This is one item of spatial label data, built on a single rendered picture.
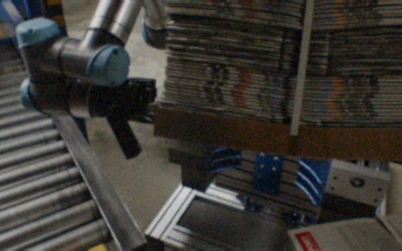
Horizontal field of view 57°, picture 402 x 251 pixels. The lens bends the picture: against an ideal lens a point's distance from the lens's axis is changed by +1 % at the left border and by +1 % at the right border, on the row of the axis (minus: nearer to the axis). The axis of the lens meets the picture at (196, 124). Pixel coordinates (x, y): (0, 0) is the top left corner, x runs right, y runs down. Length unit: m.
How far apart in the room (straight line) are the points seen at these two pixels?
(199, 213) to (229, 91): 1.14
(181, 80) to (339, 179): 0.62
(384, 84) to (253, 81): 0.16
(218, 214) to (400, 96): 1.17
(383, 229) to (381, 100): 0.34
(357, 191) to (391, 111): 0.53
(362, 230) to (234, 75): 0.42
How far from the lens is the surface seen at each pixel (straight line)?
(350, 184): 1.03
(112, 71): 0.66
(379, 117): 0.53
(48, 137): 1.09
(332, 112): 0.52
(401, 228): 0.82
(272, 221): 1.60
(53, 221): 0.83
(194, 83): 0.51
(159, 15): 1.11
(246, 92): 0.50
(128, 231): 0.77
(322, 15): 0.50
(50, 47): 0.74
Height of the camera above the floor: 1.37
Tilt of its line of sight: 33 degrees down
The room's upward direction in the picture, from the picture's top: straight up
